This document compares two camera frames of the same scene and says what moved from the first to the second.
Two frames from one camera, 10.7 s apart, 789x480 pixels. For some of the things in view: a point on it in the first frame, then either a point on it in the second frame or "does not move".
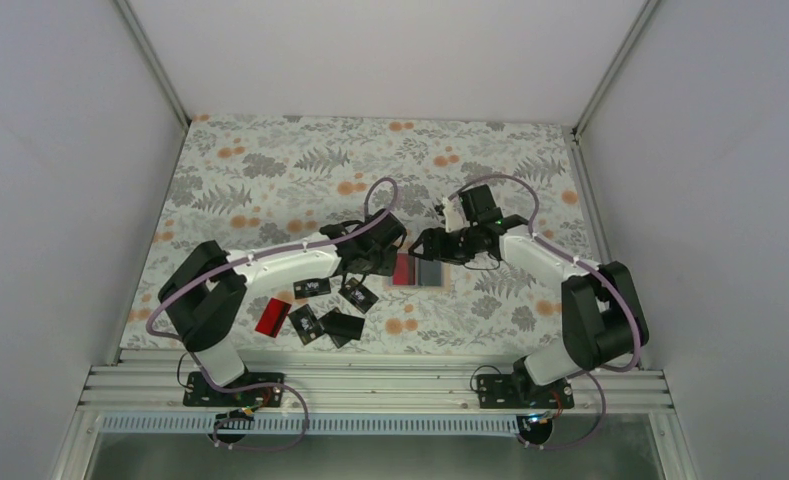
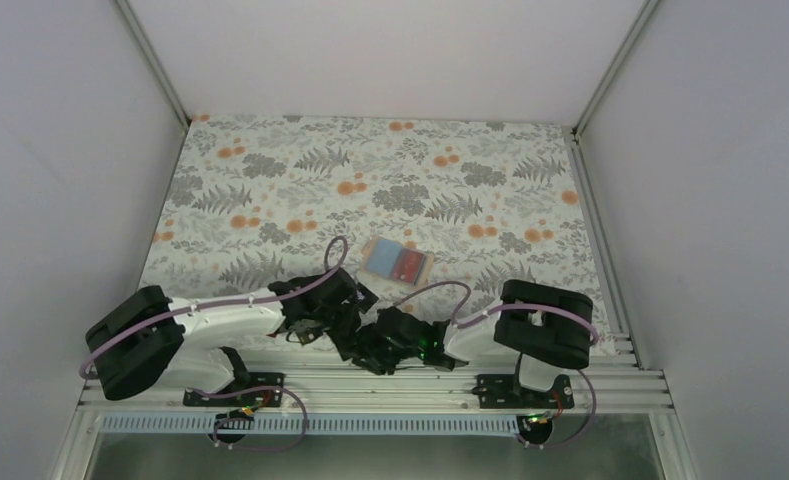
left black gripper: [387, 264] → [350, 313]
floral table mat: [247, 182] does not move
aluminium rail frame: [363, 381] does not move
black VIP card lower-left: [305, 324] does not move
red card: [405, 269] does not move
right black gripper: [431, 252] → [366, 349]
